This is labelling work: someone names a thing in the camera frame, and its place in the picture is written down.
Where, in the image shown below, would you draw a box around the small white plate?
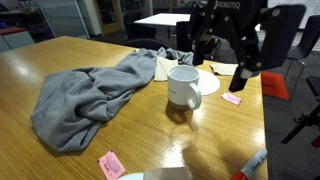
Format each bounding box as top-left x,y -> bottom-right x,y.
116,172 -> 145,180

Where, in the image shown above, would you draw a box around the white mug cup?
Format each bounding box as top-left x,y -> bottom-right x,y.
166,64 -> 203,112

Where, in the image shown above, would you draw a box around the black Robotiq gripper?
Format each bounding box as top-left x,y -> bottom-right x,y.
191,0 -> 307,94

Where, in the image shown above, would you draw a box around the marker pen with red cap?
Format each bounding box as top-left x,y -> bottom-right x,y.
229,147 -> 269,180

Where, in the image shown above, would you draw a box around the dark blue chair metal legs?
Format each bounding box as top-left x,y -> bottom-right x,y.
285,14 -> 320,100

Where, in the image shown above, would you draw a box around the large white plate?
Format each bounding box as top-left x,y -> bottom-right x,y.
196,69 -> 222,97

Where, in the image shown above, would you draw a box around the black chair with square backrest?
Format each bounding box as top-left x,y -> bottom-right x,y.
175,20 -> 221,62

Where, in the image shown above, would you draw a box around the white meeting table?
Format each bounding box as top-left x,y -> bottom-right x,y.
133,12 -> 193,29

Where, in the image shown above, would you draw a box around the white paper sheet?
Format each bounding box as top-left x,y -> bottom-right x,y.
209,62 -> 239,77

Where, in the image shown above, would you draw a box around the grey hoodie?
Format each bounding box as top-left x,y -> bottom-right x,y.
30,47 -> 195,154

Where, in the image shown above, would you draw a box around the pink sugar packet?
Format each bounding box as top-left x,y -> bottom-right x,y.
220,92 -> 243,107
97,150 -> 127,180

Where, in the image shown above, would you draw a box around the brown napkin on small plate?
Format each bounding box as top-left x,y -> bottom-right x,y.
142,166 -> 191,180

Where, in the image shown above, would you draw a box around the grey cabinet with red top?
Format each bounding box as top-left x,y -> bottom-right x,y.
0,26 -> 36,54

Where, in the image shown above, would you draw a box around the black chair with curved backrest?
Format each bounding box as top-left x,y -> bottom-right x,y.
119,37 -> 173,52

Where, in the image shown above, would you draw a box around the black camera stand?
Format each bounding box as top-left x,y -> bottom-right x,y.
280,100 -> 320,145

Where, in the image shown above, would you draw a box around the brown paper napkin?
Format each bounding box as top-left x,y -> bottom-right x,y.
153,56 -> 179,83

